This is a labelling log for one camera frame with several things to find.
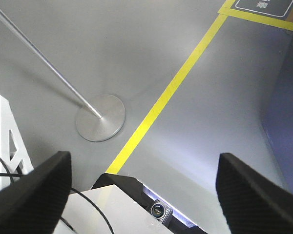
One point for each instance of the silver sign stand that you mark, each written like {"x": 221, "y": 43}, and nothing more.
{"x": 101, "y": 117}

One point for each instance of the dark floor sign sticker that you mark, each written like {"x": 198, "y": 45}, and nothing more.
{"x": 275, "y": 8}

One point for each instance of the round base camera lens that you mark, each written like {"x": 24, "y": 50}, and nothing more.
{"x": 161, "y": 211}

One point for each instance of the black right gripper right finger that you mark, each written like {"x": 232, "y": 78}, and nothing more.
{"x": 251, "y": 204}

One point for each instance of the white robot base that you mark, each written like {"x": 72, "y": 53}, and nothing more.
{"x": 104, "y": 210}

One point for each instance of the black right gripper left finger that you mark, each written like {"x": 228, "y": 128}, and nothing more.
{"x": 34, "y": 204}

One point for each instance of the open fridge door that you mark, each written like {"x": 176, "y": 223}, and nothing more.
{"x": 278, "y": 120}

